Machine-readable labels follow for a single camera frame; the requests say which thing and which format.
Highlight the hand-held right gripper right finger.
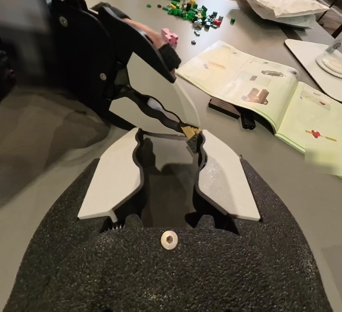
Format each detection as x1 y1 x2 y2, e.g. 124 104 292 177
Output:
195 130 261 222

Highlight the yellow brick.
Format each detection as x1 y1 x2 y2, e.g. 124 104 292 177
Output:
181 126 201 138

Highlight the pink brick figure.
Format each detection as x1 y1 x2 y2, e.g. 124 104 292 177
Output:
161 28 179 47

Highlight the open instruction booklet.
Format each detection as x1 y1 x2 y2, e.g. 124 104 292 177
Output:
176 40 342 179

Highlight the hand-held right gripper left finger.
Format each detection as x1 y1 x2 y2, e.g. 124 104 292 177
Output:
77 127 146 221

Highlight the person's left hand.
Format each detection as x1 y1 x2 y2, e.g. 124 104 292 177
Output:
128 19 164 49

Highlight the heap of small coloured bricks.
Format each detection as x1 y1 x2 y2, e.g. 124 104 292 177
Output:
146 0 237 35

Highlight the grey desk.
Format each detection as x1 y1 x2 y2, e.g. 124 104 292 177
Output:
0 0 342 312

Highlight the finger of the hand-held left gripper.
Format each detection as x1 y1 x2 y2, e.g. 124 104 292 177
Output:
109 93 185 138
127 51 201 131

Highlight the white paper bag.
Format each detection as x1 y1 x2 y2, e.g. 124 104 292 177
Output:
236 0 330 28

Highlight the yellow and grey brick assembly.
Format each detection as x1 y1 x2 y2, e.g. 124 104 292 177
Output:
186 133 200 154

